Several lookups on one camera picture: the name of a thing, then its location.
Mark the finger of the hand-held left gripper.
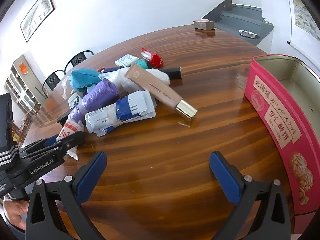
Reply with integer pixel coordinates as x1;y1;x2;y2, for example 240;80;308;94
19;134;61;156
53;131;87;159

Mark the white tissue pack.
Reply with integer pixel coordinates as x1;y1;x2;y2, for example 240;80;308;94
115;54;139;67

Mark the person's left hand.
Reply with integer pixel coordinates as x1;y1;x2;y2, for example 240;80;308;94
3;197;28;222

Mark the glass door cabinet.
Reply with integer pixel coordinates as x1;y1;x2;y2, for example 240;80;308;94
5;55;40;115

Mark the black metal chair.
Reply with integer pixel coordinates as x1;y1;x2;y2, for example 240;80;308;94
42;69;67;98
64;50;94;74

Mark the grey staircase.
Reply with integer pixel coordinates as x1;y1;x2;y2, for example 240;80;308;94
201;0;274;47

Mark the beige cosmetic tube gold cap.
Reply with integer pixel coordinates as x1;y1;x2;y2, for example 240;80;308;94
124;63;199;122

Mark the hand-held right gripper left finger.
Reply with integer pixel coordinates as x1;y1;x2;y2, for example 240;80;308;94
25;151;108;240

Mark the wooden desktop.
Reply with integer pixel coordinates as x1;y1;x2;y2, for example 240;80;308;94
19;25;300;240

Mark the pink biscuit tin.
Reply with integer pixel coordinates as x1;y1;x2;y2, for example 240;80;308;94
244;54;320;215

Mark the foil packet on step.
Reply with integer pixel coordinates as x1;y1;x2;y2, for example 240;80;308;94
238;29;258;39

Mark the white remote control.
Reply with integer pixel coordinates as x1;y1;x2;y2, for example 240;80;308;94
68;92;84;109

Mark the red snack wrapper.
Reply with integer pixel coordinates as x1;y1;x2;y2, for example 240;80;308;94
141;47;164;68

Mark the teal fabric pouch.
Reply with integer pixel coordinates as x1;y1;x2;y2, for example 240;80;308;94
70;68;102;92

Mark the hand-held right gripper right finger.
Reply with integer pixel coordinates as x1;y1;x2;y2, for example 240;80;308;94
209;151;292;240

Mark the white plastic bag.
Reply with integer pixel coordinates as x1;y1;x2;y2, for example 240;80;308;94
99;67;171;98

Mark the framed wall picture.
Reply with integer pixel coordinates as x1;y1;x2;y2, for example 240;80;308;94
20;0;55;43

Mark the hanging scroll painting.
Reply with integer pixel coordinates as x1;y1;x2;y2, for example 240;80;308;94
286;0;320;53

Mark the purple garbage bag roll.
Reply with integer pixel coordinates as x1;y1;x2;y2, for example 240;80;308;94
68;78;120;123

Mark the stack of playing cards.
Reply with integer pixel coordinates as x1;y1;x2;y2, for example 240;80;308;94
192;19;215;30

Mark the white packet red print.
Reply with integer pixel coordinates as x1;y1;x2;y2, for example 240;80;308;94
56;120;85;160

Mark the wooden chair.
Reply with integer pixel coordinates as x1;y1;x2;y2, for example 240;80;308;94
11;102;40;150

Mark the blue white packet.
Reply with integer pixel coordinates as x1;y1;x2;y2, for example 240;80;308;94
85;106;121;137
116;91;157;123

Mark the black tube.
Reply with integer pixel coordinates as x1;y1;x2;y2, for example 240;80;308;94
159;67;182;80

